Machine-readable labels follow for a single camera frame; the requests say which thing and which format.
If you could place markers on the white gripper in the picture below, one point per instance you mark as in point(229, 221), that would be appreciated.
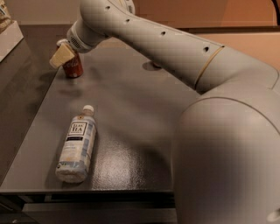
point(78, 40)

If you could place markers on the red coke can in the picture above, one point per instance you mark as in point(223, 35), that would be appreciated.
point(73, 68)

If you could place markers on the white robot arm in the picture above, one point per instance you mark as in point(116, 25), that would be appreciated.
point(225, 157)

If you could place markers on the white box on counter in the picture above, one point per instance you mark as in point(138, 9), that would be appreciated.
point(9, 39)

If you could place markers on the tea bottle with white cap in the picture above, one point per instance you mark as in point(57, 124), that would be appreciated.
point(75, 158)

